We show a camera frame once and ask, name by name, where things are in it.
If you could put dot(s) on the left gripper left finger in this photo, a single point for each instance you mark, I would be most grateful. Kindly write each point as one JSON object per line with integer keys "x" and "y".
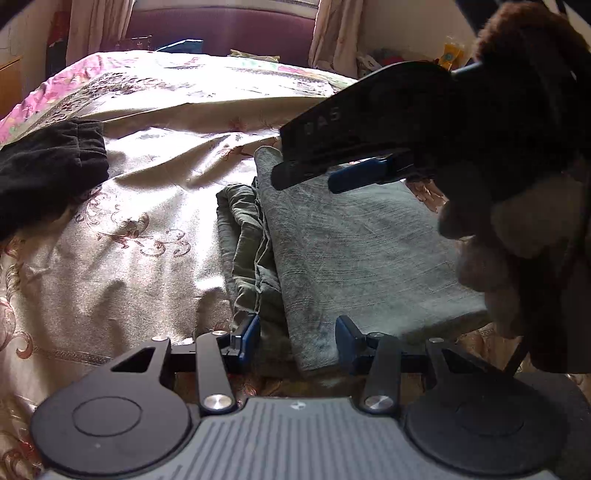
{"x": 139, "y": 410}

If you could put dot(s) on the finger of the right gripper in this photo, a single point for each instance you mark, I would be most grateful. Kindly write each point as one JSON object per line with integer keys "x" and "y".
{"x": 291, "y": 173}
{"x": 365, "y": 173}

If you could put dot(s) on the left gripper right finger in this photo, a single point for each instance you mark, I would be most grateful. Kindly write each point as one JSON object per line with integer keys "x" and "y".
{"x": 458, "y": 410}

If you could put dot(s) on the light green linen pants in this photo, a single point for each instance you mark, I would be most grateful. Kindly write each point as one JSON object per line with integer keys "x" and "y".
{"x": 302, "y": 257}

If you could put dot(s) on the right hand holding gripper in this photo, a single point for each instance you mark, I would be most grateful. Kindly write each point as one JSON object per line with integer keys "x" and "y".
{"x": 542, "y": 219}

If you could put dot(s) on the beige floral curtain right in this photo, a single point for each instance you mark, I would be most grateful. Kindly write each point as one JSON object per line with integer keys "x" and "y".
{"x": 335, "y": 39}

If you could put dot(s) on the yellow green cloth item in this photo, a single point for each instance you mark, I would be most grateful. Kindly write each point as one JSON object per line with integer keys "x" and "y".
{"x": 268, "y": 58}

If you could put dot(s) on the maroon padded headboard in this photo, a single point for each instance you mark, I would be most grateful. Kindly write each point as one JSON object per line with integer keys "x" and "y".
{"x": 221, "y": 30}

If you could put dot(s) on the floral beige bed cover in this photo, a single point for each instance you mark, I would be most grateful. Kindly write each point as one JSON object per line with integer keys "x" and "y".
{"x": 138, "y": 257}

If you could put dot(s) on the dark blue cloth item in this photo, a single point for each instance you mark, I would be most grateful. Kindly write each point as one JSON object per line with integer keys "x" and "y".
{"x": 189, "y": 46}

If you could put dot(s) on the pink floral quilt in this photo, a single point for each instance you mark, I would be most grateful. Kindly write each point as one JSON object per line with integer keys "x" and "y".
{"x": 55, "y": 83}

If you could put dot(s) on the black folded garment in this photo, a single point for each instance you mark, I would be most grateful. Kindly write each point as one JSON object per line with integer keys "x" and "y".
{"x": 46, "y": 169}

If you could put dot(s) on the beige curtain left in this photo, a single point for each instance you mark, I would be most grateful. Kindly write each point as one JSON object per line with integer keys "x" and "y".
{"x": 94, "y": 24}

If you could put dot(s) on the wooden bedside cabinet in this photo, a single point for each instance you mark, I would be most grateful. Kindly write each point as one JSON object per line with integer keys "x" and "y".
{"x": 10, "y": 86}

